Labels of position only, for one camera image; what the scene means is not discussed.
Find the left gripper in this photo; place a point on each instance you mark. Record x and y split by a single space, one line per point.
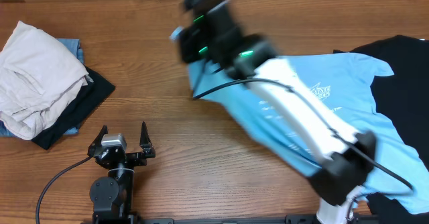
140 159

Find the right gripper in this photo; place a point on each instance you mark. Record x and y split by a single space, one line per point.
198 29

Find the light blue printed t-shirt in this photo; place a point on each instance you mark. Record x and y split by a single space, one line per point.
339 81

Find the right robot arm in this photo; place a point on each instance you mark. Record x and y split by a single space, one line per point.
346 156

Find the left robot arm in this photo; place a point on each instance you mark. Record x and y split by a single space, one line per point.
112 195

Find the beige folded garment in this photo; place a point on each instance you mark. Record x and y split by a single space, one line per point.
40 77

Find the black t-shirt right pile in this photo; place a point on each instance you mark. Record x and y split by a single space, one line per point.
400 90

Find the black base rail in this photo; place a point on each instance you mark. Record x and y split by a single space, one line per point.
288 219

